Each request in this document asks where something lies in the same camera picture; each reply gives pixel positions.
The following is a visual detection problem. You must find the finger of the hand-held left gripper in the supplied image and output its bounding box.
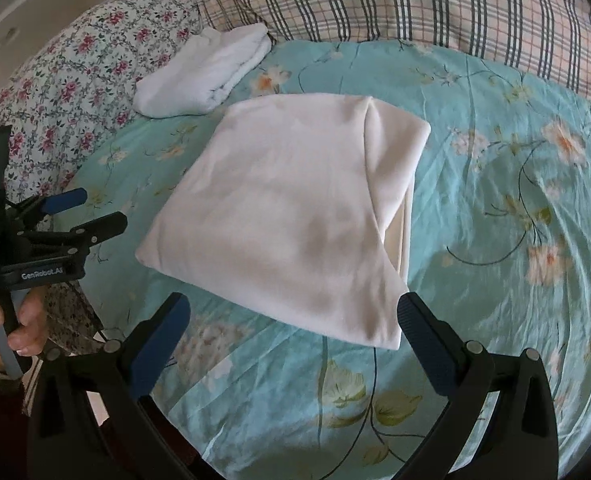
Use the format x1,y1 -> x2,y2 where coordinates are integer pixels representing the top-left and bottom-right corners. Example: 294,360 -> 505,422
24,211 -> 129,249
13,187 -> 89,222

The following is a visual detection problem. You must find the person's left hand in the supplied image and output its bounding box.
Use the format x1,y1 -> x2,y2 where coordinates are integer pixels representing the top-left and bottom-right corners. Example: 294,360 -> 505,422
0,290 -> 49,377

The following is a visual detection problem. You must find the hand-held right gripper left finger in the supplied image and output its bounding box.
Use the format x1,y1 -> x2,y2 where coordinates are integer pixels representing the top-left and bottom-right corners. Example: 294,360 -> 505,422
26,292 -> 199,480

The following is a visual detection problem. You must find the folded white cloth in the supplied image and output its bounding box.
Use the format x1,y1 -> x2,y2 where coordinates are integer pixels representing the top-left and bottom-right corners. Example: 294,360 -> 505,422
134,22 -> 273,120

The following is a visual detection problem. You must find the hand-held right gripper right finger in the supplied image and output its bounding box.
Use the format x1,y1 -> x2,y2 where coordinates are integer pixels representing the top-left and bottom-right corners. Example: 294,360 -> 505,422
396,291 -> 561,480

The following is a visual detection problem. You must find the plaid pillow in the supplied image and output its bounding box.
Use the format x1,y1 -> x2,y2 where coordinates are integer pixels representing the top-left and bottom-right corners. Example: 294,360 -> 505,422
198,0 -> 591,117

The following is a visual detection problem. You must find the cream garment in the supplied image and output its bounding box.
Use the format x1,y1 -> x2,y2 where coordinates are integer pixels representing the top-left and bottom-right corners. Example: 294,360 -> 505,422
136,94 -> 432,352

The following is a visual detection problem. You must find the teal floral bed sheet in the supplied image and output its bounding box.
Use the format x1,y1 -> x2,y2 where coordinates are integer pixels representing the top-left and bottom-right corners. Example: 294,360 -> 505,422
78,40 -> 591,480

